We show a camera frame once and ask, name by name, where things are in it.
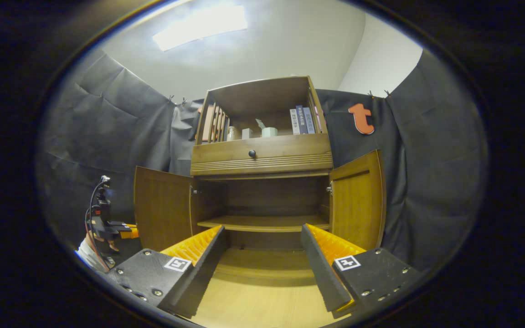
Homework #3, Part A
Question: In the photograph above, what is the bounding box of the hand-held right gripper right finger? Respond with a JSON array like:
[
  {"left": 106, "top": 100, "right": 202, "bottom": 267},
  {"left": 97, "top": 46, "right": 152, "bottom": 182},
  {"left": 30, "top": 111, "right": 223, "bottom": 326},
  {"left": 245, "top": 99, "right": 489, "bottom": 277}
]
[{"left": 301, "top": 223, "right": 421, "bottom": 319}]

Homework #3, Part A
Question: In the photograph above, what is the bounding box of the wooden drawer with black knob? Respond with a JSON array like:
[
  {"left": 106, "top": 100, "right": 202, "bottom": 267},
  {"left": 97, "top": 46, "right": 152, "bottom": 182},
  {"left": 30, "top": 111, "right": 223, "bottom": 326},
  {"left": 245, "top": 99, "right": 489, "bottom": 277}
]
[{"left": 190, "top": 133, "right": 334, "bottom": 178}]

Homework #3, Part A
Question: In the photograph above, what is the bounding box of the light blue book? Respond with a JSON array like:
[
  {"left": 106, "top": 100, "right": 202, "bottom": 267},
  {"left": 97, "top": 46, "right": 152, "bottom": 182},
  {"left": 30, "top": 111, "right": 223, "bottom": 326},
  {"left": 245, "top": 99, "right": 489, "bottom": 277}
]
[{"left": 303, "top": 107, "right": 316, "bottom": 134}]

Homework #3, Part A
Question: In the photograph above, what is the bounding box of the thin gripper cable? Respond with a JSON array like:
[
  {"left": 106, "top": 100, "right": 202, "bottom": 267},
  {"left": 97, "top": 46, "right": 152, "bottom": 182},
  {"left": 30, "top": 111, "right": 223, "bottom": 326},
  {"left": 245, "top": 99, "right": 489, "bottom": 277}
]
[{"left": 84, "top": 177, "right": 112, "bottom": 270}]

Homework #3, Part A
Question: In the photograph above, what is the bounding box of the wooden double-door shoe cabinet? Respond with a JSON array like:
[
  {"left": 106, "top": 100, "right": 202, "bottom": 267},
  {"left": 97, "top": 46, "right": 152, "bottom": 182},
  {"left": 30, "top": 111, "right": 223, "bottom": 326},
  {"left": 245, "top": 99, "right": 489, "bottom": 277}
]
[{"left": 190, "top": 76, "right": 335, "bottom": 279}]

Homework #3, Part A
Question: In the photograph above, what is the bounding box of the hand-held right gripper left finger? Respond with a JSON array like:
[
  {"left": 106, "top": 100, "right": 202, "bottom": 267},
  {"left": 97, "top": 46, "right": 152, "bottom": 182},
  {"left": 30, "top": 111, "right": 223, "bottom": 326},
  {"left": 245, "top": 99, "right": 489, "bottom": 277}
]
[{"left": 107, "top": 225, "right": 229, "bottom": 319}]

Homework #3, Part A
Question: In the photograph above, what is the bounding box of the wooden shoe cabinet door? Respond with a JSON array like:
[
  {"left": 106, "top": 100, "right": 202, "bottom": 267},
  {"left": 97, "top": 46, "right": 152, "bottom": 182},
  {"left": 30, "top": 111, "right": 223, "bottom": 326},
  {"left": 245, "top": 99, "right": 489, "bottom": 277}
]
[
  {"left": 329, "top": 149, "right": 386, "bottom": 251},
  {"left": 134, "top": 166, "right": 195, "bottom": 252}
]

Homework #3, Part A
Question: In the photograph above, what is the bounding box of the ceiling light panel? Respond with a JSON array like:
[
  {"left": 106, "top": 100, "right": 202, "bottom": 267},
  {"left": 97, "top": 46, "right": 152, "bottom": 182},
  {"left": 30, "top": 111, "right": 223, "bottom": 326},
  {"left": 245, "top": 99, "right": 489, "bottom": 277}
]
[{"left": 153, "top": 5, "right": 249, "bottom": 52}]

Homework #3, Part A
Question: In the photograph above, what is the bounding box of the black backdrop cloth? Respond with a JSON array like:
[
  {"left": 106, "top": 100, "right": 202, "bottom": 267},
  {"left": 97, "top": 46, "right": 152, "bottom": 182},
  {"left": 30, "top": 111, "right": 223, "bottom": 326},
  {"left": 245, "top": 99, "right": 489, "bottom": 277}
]
[{"left": 36, "top": 47, "right": 489, "bottom": 275}]

